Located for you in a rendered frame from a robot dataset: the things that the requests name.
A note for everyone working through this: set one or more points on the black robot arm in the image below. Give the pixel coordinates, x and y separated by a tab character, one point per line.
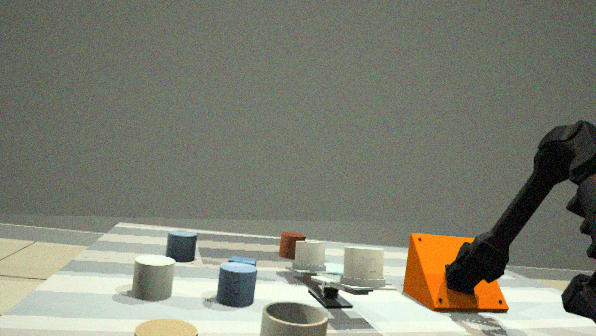
566	152

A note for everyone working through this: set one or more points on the light blue cube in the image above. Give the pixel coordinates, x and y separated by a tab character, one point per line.
243	260

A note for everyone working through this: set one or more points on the dark blue cylinder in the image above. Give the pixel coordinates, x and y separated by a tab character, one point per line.
236	284
181	245

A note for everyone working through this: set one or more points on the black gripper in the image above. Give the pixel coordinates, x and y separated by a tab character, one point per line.
580	295

